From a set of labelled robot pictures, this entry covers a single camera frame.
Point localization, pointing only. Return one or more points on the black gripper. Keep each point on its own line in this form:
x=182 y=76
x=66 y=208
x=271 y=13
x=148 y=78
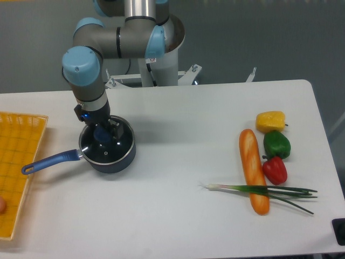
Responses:
x=98 y=117

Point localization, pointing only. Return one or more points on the glass pot lid blue knob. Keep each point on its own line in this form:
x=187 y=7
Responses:
x=104 y=149

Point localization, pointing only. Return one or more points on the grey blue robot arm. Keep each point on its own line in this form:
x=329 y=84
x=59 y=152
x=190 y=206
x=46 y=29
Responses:
x=142 y=37

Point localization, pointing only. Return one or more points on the dark blue saucepan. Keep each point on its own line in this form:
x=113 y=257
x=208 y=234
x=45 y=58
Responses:
x=74 y=155

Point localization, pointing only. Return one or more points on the yellow woven basket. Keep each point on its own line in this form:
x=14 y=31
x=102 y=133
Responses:
x=21 y=135

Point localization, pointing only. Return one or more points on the brown egg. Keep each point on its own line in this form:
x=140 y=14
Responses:
x=2 y=205

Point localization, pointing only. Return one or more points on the toy baguette bread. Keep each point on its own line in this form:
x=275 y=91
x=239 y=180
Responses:
x=252 y=168

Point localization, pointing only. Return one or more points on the yellow bell pepper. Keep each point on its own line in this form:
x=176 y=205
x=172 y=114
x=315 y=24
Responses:
x=271 y=121

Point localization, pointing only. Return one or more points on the green bell pepper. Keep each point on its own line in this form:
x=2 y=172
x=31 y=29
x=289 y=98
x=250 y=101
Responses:
x=276 y=144

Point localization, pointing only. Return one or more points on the red bell pepper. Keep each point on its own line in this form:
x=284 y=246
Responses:
x=275 y=170

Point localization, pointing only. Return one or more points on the green spring onion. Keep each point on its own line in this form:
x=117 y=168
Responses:
x=281 y=193

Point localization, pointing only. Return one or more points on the black table corner device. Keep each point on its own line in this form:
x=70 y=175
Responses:
x=339 y=230

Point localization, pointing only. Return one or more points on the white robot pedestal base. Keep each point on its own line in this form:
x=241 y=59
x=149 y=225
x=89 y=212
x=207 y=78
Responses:
x=162 y=71

